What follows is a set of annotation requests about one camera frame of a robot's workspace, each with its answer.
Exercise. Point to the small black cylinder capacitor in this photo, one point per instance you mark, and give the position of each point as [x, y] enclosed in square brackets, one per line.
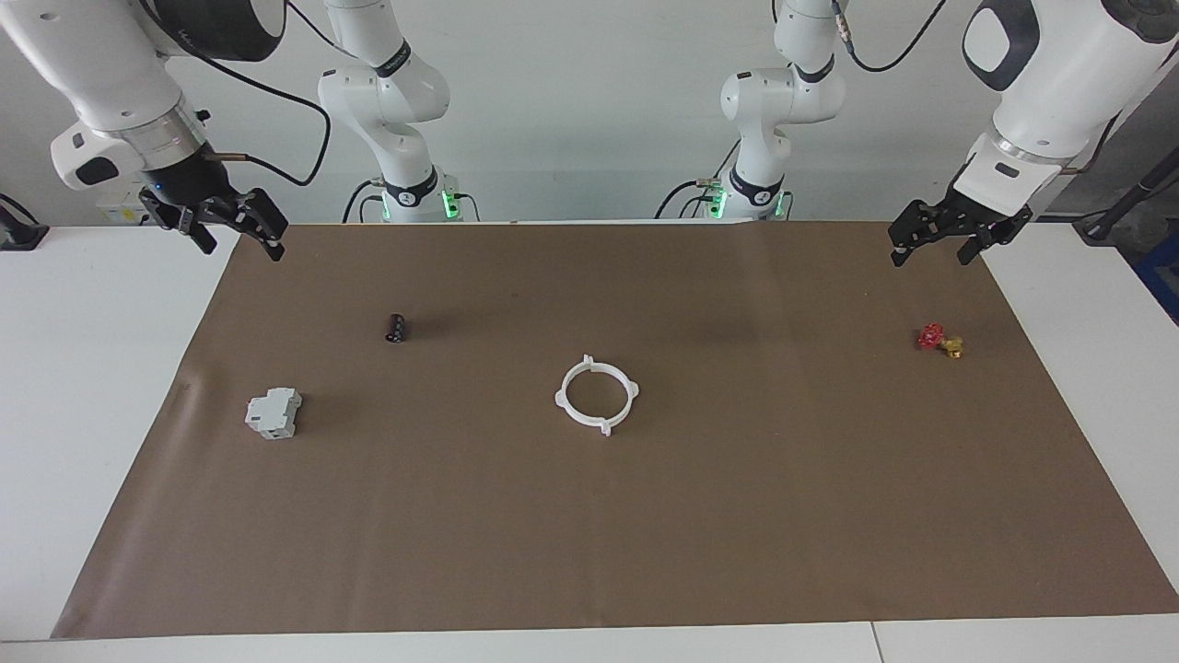
[397, 329]

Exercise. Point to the white wall power strip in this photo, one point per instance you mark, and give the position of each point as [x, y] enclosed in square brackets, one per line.
[120, 214]

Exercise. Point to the blue crate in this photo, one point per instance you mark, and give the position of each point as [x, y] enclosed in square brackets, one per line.
[1162, 276]

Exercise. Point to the white circuit breaker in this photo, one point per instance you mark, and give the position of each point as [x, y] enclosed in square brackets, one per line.
[273, 414]

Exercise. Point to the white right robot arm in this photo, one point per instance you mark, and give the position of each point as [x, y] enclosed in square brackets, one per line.
[101, 74]

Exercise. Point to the black table clamp mount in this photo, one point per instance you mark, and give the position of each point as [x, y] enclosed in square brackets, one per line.
[18, 235]

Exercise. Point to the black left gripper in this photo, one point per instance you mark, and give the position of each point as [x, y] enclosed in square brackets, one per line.
[958, 221]

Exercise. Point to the red-wheeled brass valve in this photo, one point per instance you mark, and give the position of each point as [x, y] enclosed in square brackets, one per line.
[932, 337]

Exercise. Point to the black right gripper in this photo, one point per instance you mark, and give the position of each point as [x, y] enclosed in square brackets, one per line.
[189, 189]

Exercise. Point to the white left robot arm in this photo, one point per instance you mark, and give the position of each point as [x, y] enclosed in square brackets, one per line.
[1059, 83]

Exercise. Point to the brown paper table mat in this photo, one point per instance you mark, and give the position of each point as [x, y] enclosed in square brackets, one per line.
[589, 534]

